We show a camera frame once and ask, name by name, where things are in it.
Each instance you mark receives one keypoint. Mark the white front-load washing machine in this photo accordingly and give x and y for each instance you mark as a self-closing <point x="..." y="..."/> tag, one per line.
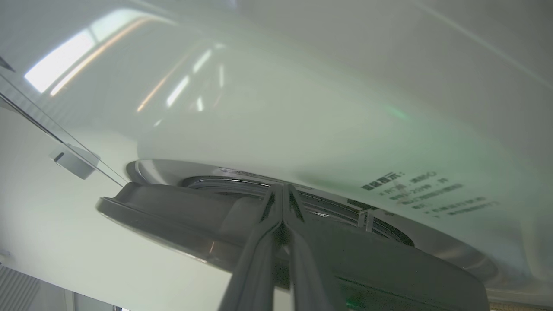
<point x="302" y="108"/>

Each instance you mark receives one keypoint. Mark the small white wall fixture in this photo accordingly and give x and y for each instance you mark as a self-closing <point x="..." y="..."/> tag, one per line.
<point x="73" y="160"/>

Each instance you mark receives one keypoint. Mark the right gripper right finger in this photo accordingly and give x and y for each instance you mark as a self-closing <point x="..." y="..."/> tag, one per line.
<point x="306" y="276"/>

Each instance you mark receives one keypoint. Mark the dark round washing machine door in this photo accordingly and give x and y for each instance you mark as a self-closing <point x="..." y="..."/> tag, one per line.
<point x="389" y="268"/>

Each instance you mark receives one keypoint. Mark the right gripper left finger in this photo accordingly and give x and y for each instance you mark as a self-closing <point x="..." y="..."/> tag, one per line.
<point x="255" y="268"/>

